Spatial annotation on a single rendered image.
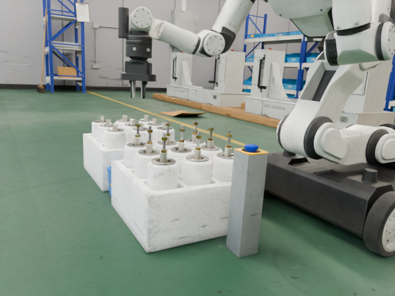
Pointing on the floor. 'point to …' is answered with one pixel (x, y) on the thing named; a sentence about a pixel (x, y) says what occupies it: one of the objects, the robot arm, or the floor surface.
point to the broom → (43, 59)
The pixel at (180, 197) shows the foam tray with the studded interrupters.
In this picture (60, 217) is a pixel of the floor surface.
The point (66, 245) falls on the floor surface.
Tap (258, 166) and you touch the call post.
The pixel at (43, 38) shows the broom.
